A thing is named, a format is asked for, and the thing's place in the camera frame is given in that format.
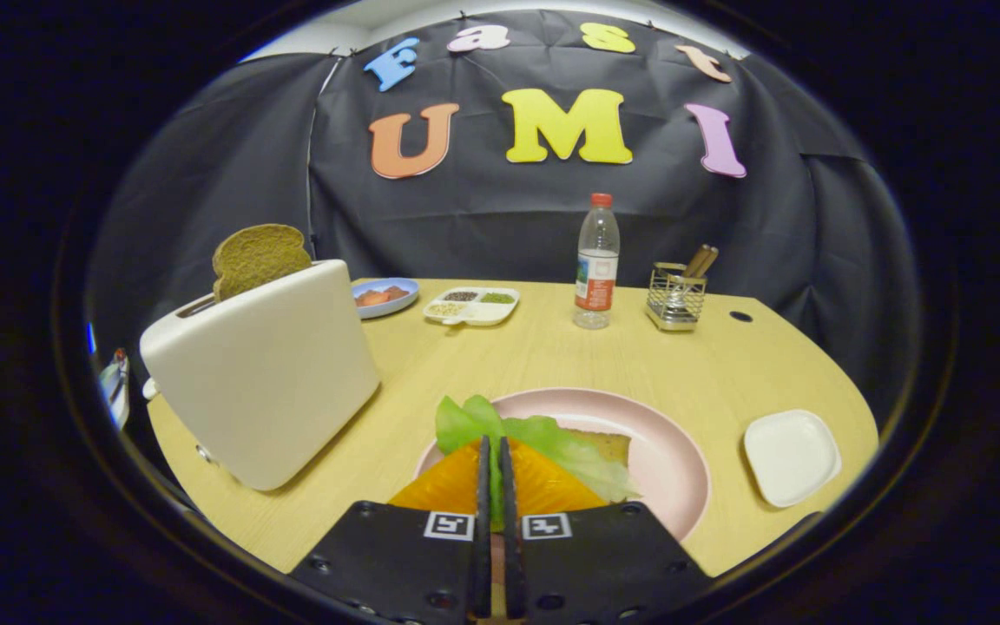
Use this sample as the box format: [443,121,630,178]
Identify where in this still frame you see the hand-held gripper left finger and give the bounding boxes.
[290,434,494,625]

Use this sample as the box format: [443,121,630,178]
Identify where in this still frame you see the clear water bottle red cap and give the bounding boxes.
[573,193,621,331]

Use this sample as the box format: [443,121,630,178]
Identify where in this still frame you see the green lettuce leaf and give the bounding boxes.
[435,395,641,532]

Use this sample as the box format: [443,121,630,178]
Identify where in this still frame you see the black backdrop cloth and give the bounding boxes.
[88,9,918,426]

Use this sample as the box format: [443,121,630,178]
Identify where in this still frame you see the white square plate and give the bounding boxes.
[743,409,843,509]

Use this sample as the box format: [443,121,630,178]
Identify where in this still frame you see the white toaster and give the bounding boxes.
[139,259,382,492]

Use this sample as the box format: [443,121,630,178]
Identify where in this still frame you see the metal wire utensil holder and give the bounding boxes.
[645,262,708,332]

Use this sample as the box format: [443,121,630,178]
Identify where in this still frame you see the small blue plate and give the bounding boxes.
[351,277,421,320]

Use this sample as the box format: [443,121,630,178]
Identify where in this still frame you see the white divided condiment tray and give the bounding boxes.
[422,286,521,327]

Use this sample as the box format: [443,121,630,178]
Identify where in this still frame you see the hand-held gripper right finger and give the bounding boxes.
[500,436,714,625]

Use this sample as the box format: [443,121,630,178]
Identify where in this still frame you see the brown bread slice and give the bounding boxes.
[211,224,313,303]

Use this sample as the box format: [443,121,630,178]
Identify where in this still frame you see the pink round plate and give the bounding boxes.
[413,387,713,543]

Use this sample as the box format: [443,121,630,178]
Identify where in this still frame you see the pale toast slice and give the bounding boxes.
[565,430,633,467]

